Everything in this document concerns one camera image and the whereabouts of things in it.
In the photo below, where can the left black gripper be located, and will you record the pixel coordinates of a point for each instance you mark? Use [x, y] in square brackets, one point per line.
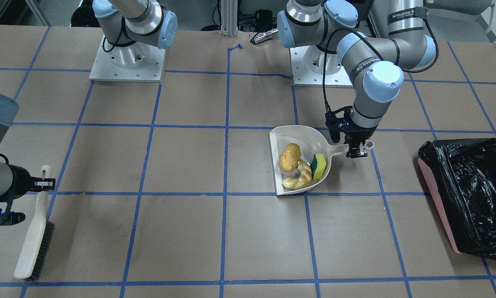
[361, 135]

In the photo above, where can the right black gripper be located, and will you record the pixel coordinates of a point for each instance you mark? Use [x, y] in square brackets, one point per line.
[25, 184]

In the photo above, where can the yellow green sponge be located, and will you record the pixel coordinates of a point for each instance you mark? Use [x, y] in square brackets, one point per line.
[318, 166]

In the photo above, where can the croissant bread piece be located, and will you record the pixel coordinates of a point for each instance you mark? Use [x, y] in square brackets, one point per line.
[303, 180]

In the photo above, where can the yellow potato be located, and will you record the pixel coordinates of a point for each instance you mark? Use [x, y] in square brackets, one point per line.
[290, 157]

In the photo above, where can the beige hand brush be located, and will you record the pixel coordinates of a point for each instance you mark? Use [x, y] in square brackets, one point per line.
[39, 234]

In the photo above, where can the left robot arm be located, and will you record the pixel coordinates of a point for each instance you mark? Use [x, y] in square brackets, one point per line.
[375, 66]

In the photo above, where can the pink bin with black bag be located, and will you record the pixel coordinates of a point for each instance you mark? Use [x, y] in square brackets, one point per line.
[461, 177]

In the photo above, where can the grey office chair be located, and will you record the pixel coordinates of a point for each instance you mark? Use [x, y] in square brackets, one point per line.
[463, 20]

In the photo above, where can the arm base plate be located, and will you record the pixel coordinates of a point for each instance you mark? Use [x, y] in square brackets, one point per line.
[136, 63]
[307, 68]

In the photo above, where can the aluminium frame post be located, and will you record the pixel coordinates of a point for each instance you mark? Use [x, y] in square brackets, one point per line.
[229, 18]

